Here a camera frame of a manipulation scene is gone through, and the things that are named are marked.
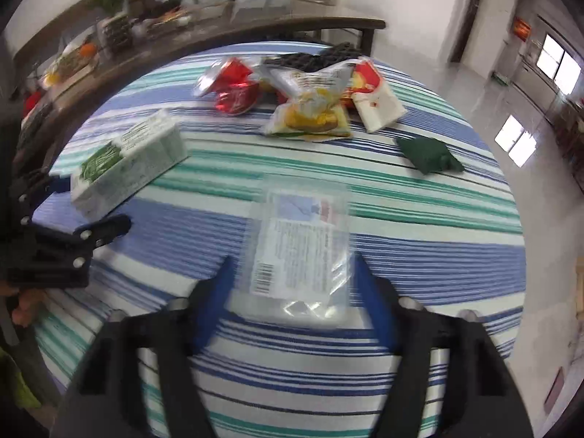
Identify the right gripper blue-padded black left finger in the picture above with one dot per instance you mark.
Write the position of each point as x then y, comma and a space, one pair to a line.
105, 395

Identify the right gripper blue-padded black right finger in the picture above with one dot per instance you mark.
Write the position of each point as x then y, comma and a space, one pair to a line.
480, 398

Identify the white green tissue pack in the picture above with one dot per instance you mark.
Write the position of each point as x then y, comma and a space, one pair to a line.
124, 165

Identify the clear plastic bag with label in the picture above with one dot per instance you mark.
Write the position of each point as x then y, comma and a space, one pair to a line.
296, 260

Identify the dark green snack packet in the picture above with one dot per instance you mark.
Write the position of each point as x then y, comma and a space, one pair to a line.
429, 155

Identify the crushed red foil wrapper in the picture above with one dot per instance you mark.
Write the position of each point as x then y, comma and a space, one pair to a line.
232, 82

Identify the yellow silver oat chips bag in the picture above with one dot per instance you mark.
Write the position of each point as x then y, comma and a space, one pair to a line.
313, 109

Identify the person's left hand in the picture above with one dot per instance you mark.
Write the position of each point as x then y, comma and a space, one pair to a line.
27, 304

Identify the dark wooden side table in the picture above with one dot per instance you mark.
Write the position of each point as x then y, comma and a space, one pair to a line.
213, 27

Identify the blue green striped tablecloth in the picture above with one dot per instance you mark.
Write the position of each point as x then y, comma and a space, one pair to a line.
423, 201

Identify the red white paper box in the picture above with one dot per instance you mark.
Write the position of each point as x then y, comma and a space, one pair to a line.
375, 102

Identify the black plastic tray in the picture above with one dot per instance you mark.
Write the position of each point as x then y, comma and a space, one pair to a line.
314, 62

